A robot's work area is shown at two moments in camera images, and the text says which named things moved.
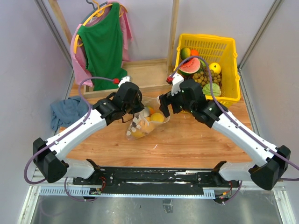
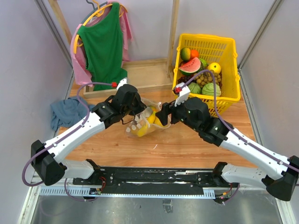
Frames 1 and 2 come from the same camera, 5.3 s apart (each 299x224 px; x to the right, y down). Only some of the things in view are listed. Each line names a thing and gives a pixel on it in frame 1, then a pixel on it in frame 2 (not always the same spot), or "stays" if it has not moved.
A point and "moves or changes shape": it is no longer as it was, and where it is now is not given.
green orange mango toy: [185, 52] stays
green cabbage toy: [206, 89] stays
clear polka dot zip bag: [143, 121] moves or changes shape
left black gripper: [139, 106] stays
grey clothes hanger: [97, 8] stays
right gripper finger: [165, 100] → [163, 115]
